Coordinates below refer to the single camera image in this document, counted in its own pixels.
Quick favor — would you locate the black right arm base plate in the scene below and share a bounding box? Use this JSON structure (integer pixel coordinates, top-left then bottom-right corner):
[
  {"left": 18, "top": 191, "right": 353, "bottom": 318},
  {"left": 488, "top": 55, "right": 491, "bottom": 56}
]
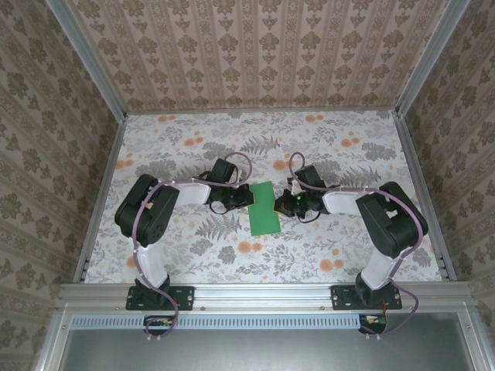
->
[{"left": 331, "top": 284, "right": 403, "bottom": 311}]

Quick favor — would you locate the wide aluminium mounting rail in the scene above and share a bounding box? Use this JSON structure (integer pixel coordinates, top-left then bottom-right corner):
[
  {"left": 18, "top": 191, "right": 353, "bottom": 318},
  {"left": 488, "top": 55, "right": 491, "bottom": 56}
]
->
[{"left": 56, "top": 281, "right": 472, "bottom": 313}]

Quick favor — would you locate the aluminium corner post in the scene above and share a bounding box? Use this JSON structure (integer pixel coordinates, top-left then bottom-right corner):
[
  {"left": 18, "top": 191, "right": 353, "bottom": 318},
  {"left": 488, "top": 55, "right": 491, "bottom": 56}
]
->
[
  {"left": 45, "top": 0, "right": 128, "bottom": 121},
  {"left": 394, "top": 0, "right": 472, "bottom": 117}
]

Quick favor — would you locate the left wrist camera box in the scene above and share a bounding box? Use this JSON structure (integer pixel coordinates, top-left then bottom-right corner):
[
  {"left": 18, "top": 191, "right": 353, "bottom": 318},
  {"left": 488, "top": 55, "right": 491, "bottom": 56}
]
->
[{"left": 210, "top": 157, "right": 245, "bottom": 186}]

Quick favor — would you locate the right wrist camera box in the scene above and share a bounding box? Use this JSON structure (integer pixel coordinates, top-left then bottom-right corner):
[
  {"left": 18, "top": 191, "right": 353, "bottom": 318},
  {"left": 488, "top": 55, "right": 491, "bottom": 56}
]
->
[{"left": 288, "top": 164, "right": 326, "bottom": 194}]

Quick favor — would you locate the green paper sheet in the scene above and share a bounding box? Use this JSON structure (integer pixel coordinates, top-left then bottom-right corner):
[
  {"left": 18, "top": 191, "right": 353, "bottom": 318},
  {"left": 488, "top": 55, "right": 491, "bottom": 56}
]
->
[{"left": 247, "top": 181, "right": 282, "bottom": 237}]

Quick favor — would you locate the floral table cover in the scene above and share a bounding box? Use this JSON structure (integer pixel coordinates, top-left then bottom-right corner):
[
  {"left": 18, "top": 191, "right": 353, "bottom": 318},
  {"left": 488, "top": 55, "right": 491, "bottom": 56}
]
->
[{"left": 82, "top": 111, "right": 446, "bottom": 286}]

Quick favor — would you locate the black wiring connector box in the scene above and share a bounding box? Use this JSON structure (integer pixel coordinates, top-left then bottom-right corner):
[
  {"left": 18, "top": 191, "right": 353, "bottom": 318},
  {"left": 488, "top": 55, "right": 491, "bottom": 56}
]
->
[
  {"left": 357, "top": 313, "right": 388, "bottom": 335},
  {"left": 143, "top": 315, "right": 177, "bottom": 336}
]

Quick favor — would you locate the grey metal panel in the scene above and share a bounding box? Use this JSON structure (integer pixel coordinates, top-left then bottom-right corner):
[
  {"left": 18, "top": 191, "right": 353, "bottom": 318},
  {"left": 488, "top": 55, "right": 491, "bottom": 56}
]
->
[{"left": 57, "top": 328, "right": 477, "bottom": 371}]

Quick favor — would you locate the aluminium table side rail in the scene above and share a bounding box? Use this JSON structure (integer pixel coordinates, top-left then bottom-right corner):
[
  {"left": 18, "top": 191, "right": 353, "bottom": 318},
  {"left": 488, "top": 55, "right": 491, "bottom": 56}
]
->
[
  {"left": 72, "top": 114, "right": 128, "bottom": 283},
  {"left": 391, "top": 110, "right": 458, "bottom": 282}
]

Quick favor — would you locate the grey slotted cable duct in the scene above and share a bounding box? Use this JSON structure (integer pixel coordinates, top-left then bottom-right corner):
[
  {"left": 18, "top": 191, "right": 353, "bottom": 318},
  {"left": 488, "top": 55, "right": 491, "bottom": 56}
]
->
[{"left": 70, "top": 312, "right": 364, "bottom": 330}]

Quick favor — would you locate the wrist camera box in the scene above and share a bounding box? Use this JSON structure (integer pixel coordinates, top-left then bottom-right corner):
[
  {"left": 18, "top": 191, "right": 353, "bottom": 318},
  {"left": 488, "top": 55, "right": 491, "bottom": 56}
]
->
[
  {"left": 288, "top": 164, "right": 326, "bottom": 194},
  {"left": 210, "top": 157, "right": 245, "bottom": 186}
]

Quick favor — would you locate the thin aluminium table end rail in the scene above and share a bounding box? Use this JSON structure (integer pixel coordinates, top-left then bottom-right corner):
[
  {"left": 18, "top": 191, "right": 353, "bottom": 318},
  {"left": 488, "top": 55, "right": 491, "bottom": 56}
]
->
[{"left": 124, "top": 108, "right": 398, "bottom": 116}]

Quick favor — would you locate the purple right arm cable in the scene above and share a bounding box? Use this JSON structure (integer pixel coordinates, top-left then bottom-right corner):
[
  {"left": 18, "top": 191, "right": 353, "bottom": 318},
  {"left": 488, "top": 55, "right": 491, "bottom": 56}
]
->
[{"left": 288, "top": 151, "right": 423, "bottom": 339}]

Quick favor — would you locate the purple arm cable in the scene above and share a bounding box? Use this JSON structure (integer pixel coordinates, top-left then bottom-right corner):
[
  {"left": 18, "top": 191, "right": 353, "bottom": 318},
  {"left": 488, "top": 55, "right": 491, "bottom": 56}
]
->
[
  {"left": 132, "top": 151, "right": 254, "bottom": 343},
  {"left": 288, "top": 151, "right": 423, "bottom": 339}
]

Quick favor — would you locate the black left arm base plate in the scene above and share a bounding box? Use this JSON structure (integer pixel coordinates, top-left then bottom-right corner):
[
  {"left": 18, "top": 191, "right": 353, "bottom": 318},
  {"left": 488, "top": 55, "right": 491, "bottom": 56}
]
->
[{"left": 125, "top": 284, "right": 195, "bottom": 312}]

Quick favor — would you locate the aluminium panel frame rail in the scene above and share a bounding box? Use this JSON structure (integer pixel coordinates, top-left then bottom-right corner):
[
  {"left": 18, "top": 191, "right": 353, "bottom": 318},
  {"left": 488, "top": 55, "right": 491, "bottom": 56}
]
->
[
  {"left": 33, "top": 308, "right": 74, "bottom": 371},
  {"left": 458, "top": 311, "right": 489, "bottom": 371}
]

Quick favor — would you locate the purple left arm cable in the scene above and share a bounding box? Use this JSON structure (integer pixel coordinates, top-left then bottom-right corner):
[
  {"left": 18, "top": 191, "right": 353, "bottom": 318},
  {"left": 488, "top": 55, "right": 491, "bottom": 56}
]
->
[{"left": 132, "top": 151, "right": 254, "bottom": 343}]

